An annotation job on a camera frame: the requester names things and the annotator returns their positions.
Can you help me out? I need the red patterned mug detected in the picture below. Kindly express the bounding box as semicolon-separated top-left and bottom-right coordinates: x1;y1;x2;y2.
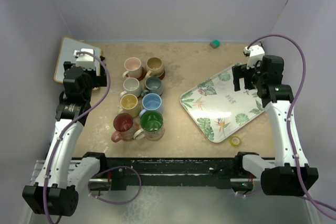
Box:
111;113;139;143

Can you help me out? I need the cream mug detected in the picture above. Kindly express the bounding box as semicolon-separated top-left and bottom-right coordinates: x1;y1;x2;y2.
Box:
119;94;141;118

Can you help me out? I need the white mug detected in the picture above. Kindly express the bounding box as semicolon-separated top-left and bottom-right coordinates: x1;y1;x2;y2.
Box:
120;78;143;99

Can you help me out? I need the pink mug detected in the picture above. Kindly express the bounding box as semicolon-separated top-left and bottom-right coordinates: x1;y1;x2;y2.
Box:
122;57;143;78

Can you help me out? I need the light blue mug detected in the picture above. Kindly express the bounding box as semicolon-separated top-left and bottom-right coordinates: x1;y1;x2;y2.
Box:
139;93;164;117

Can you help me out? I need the brown ringed wood coaster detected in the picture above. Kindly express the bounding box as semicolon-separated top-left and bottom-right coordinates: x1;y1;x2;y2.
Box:
158;71;166;80

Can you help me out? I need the grey blue mug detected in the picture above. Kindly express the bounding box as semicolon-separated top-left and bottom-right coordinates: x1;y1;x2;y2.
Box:
141;77;163;98

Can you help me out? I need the green cup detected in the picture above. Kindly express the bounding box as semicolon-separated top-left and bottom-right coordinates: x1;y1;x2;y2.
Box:
133;111;165;141

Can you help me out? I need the tan ceramic mug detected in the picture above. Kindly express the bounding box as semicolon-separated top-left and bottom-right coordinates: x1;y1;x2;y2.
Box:
145;57;164;78

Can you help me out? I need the woven rattan coaster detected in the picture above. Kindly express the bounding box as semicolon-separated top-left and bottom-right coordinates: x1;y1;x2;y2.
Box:
122;138;137;142

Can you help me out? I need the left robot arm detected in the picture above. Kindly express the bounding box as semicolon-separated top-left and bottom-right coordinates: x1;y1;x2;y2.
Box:
22;62;111;220

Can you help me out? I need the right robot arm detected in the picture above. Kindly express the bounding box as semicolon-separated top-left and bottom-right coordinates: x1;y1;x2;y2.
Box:
232;55;319;197

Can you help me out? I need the green eraser block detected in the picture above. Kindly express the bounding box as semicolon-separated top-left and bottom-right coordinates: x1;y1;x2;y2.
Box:
209;40;220;49

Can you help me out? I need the leaf pattern tray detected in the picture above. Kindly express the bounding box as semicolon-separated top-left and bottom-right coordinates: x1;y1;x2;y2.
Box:
180;66;264;143

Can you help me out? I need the yellow tape roll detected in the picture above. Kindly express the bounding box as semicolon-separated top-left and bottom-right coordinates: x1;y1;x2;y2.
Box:
230;136;241;147

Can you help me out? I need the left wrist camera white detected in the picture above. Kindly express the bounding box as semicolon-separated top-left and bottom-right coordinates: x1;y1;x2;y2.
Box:
73;48;96;71

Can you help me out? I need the small whiteboard wooden frame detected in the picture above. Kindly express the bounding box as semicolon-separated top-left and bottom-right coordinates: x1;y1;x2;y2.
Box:
54;37;104;83

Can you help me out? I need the aluminium frame rail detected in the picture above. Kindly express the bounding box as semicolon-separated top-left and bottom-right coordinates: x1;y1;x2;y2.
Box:
30;160;45;184

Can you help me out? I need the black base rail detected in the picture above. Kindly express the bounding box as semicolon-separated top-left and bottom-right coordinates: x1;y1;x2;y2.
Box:
70;151;259;192

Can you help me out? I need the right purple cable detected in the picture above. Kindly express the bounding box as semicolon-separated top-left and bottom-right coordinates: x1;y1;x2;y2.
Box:
246;34;336;218

